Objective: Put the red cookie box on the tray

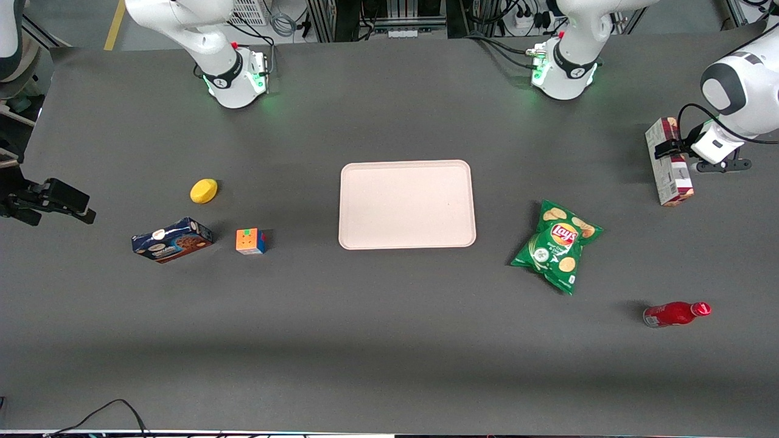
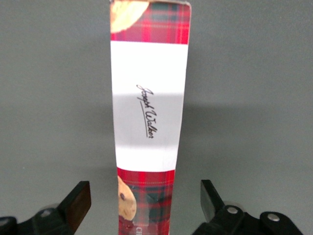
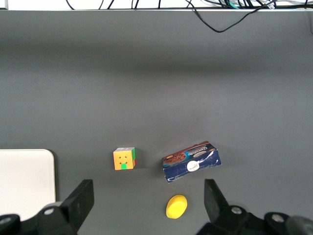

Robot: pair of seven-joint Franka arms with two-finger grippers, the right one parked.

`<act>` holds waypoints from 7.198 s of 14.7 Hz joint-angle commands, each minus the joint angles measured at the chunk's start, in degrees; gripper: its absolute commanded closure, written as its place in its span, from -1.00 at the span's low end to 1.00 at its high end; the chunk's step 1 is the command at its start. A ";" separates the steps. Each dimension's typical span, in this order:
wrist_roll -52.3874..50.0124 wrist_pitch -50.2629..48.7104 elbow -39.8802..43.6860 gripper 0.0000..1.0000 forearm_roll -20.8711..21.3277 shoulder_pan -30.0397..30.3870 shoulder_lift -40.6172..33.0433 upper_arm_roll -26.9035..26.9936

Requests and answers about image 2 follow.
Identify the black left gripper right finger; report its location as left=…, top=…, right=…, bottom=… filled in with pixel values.
left=191, top=180, right=305, bottom=235

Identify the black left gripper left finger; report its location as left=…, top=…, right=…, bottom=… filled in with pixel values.
left=0, top=181, right=92, bottom=235

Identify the red tartan cookie box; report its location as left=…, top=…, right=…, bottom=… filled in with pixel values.
left=109, top=0, right=193, bottom=235

